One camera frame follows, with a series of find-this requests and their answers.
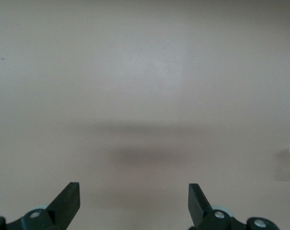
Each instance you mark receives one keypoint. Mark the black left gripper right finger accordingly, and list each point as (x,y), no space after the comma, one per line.
(197,206)

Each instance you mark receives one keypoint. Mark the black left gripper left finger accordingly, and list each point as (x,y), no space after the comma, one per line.
(66,203)

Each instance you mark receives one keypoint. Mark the brown table cover sheet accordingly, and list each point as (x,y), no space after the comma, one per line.
(135,72)

